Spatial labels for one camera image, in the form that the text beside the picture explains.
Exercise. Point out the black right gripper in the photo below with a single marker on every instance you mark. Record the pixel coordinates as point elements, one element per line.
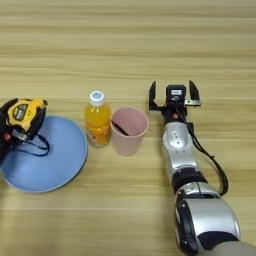
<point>174,111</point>

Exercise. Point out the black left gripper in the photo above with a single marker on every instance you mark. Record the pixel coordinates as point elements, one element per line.
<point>7,141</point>

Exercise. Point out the yellow black tape measure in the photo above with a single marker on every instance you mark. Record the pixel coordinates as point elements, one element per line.
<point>23,113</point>

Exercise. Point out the pink plastic cup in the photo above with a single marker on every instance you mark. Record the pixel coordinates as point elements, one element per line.
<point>128,141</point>

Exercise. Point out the orange juice bottle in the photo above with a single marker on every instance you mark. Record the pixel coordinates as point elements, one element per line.
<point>97,123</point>

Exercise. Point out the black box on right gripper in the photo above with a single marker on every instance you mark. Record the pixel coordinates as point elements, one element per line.
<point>176,91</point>

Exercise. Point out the blue round plate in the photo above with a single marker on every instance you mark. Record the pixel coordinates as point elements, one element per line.
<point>56,156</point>

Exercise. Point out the dark stick inside cup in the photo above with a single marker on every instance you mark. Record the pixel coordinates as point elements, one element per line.
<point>120,128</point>

